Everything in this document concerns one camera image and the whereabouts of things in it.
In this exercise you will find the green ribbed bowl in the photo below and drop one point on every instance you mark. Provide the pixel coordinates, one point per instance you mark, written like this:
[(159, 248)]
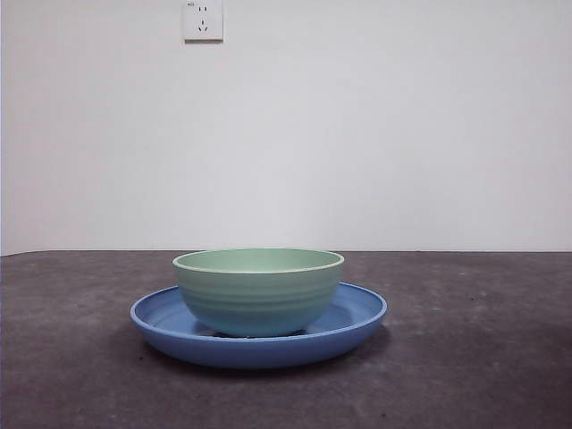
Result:
[(259, 299)]

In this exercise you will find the blue round plate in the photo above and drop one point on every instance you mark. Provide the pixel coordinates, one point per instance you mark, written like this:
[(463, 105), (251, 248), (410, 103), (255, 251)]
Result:
[(250, 355)]

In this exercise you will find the white wall socket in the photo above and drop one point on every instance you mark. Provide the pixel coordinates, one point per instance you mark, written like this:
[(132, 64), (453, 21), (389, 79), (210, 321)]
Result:
[(204, 22)]

